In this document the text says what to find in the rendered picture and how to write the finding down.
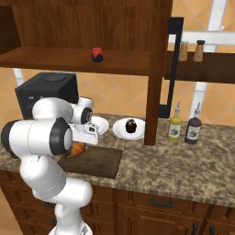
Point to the red-lidded jam jar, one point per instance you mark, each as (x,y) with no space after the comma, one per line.
(97,55)

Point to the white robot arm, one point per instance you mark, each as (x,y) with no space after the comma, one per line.
(36,137)

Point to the black shelf bracket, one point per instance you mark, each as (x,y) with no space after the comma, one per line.
(175,61)

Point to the black-topped wooden shaker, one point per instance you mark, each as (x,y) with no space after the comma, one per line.
(199,52)

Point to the dark wooden wall shelf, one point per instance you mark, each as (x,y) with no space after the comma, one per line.
(208,69)

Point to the dark brown condiment bottle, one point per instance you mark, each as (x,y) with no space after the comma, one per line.
(193,130)

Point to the dark brown cutting board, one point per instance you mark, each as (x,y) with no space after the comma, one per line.
(95,163)

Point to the white plate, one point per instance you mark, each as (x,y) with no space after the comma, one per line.
(101,124)
(134,134)

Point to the open wooden wall cabinet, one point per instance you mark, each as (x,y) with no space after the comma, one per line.
(128,36)

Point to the black countertop appliance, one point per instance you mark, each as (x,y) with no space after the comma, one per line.
(49,85)

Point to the yellow condiment bottle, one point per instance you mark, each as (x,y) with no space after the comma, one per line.
(174,127)

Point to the white window frame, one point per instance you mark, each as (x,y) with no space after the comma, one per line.
(214,36)

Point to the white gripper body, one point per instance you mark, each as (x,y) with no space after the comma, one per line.
(87,138)

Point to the white-topped wooden shaker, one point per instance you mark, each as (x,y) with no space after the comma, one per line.
(183,52)

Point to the wooden drawer front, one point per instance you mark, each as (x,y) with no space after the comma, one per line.
(183,203)

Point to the orange croissant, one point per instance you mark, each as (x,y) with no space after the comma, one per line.
(78,149)

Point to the chocolate muffin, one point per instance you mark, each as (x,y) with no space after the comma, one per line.
(131,126)

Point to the wooden base cabinet door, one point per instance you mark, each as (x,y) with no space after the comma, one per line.
(153,223)

